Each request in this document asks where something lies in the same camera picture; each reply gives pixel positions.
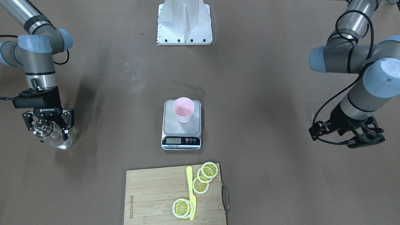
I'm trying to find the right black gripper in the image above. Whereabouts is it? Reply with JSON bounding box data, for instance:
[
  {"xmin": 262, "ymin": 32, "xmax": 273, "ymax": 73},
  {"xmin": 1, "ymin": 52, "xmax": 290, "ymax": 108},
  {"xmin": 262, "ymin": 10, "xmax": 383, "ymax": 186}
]
[{"xmin": 12, "ymin": 87, "xmax": 75, "ymax": 141}]

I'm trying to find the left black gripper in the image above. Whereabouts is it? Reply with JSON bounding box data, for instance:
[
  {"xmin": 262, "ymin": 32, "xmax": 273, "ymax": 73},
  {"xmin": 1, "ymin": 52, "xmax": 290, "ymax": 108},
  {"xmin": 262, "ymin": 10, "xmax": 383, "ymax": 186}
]
[{"xmin": 309, "ymin": 104, "xmax": 385, "ymax": 148}]

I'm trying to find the clear glass sauce bottle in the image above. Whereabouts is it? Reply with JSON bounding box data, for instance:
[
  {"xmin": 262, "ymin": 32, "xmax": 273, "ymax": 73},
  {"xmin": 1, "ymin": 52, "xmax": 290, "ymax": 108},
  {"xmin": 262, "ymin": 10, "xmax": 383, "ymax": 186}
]
[{"xmin": 32, "ymin": 119, "xmax": 73, "ymax": 149}]

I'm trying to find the pink plastic cup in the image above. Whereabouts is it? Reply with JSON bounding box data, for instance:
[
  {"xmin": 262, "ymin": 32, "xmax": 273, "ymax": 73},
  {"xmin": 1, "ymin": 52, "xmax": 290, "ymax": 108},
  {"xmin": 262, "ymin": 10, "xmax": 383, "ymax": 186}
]
[{"xmin": 172, "ymin": 97, "xmax": 195, "ymax": 123}]

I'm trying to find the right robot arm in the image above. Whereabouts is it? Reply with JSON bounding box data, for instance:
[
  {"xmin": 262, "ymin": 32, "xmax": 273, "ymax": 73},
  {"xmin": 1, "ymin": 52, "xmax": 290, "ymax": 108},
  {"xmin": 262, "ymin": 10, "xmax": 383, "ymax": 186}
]
[{"xmin": 1, "ymin": 0, "xmax": 74, "ymax": 141}]

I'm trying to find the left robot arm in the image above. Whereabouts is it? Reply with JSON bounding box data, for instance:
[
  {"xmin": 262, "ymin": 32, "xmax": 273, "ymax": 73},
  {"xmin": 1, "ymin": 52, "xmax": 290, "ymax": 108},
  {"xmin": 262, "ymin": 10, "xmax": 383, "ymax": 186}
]
[{"xmin": 309, "ymin": 0, "xmax": 400, "ymax": 148}]

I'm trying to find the digital kitchen scale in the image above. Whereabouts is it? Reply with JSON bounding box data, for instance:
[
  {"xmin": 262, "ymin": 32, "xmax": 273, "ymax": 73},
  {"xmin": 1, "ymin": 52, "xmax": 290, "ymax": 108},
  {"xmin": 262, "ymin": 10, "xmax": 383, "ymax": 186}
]
[{"xmin": 161, "ymin": 99, "xmax": 202, "ymax": 150}]

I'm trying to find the lemon slice top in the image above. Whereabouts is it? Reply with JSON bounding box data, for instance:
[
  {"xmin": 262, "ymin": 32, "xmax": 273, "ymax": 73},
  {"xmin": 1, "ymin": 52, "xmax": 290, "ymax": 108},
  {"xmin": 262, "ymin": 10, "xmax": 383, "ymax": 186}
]
[{"xmin": 200, "ymin": 162, "xmax": 218, "ymax": 178}]

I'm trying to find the bamboo cutting board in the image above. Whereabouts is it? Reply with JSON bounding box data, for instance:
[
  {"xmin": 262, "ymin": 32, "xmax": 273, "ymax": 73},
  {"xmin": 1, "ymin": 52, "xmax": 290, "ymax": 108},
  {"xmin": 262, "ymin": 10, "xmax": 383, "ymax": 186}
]
[{"xmin": 124, "ymin": 163, "xmax": 229, "ymax": 225}]

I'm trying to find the yellow plastic knife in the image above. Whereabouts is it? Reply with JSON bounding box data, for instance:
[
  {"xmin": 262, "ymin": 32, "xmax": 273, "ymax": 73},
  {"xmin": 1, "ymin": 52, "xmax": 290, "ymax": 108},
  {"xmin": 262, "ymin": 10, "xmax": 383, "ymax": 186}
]
[{"xmin": 186, "ymin": 166, "xmax": 197, "ymax": 221}]

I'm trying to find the lemon slice under single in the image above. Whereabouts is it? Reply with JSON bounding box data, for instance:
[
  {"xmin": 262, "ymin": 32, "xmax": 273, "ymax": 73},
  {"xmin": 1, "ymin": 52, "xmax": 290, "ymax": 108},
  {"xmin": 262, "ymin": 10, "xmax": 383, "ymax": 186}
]
[{"xmin": 184, "ymin": 199, "xmax": 194, "ymax": 219}]

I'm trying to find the lemon slice front single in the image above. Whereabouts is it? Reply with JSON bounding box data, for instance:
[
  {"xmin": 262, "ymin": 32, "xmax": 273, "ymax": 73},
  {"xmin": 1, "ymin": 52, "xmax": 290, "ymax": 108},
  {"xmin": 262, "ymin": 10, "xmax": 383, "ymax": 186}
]
[{"xmin": 172, "ymin": 198, "xmax": 189, "ymax": 219}]

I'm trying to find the white metal column base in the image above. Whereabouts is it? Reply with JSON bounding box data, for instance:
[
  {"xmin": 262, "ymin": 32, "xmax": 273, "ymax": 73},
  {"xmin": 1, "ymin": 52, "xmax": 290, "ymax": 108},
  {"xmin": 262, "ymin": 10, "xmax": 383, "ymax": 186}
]
[{"xmin": 156, "ymin": 0, "xmax": 213, "ymax": 45}]

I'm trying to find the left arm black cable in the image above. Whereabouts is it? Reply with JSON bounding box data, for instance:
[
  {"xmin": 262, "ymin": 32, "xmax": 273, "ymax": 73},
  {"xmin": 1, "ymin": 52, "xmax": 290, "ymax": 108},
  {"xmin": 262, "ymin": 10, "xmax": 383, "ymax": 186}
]
[{"xmin": 312, "ymin": 9, "xmax": 374, "ymax": 146}]

